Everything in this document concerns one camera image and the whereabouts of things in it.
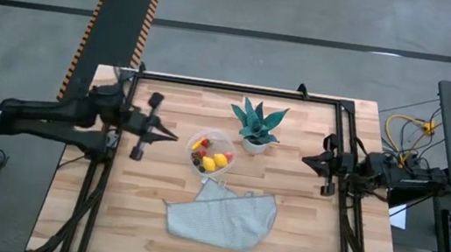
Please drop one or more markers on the large yellow lemon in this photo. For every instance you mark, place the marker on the large yellow lemon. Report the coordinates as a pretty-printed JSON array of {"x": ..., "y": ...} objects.
[{"x": 220, "y": 160}]

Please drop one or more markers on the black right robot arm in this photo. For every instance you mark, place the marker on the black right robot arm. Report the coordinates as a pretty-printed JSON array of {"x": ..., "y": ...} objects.
[{"x": 399, "y": 179}]

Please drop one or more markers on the red toy strawberry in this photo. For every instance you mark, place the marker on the red toy strawberry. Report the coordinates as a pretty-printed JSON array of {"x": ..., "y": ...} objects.
[{"x": 206, "y": 142}]

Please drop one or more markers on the small yellow lemon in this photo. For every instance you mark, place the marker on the small yellow lemon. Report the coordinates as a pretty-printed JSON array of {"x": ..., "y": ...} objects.
[{"x": 208, "y": 164}]

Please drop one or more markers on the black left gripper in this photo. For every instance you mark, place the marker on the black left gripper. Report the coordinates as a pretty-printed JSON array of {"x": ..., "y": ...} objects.
[{"x": 144, "y": 123}]

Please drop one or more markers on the black aluminium rig frame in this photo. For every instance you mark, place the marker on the black aluminium rig frame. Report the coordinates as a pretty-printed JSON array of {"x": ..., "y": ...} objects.
[{"x": 235, "y": 87}]

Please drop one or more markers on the clear plastic tupperware container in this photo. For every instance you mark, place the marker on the clear plastic tupperware container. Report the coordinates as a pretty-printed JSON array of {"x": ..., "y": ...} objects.
[{"x": 219, "y": 140}]

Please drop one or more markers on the red round fruit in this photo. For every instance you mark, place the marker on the red round fruit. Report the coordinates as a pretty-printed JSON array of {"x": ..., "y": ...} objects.
[{"x": 228, "y": 156}]

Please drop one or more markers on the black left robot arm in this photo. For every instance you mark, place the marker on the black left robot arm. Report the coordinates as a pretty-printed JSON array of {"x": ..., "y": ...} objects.
[{"x": 55, "y": 113}]

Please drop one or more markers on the white plant pot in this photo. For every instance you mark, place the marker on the white plant pot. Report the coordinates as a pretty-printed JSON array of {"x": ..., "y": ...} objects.
[{"x": 253, "y": 148}]

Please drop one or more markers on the green snake plant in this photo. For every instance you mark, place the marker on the green snake plant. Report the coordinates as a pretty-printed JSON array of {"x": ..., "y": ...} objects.
[{"x": 257, "y": 121}]

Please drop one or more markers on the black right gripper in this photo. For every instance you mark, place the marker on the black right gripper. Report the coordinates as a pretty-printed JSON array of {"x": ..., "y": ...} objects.
[{"x": 341, "y": 166}]

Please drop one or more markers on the grey waffle weave towel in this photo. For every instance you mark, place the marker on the grey waffle weave towel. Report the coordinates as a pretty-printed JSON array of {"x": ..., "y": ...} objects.
[{"x": 221, "y": 218}]

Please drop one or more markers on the white paper sheet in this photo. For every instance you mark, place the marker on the white paper sheet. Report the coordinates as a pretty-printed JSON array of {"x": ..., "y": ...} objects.
[{"x": 400, "y": 219}]

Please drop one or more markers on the dark blueberry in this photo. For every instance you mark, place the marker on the dark blueberry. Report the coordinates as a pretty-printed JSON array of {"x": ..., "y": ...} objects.
[{"x": 201, "y": 169}]

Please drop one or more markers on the red cherry with stem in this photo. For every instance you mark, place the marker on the red cherry with stem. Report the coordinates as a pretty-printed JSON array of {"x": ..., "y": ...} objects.
[{"x": 201, "y": 153}]

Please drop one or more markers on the black ramp with hazard stripes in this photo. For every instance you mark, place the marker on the black ramp with hazard stripes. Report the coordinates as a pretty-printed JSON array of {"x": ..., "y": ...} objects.
[{"x": 117, "y": 31}]

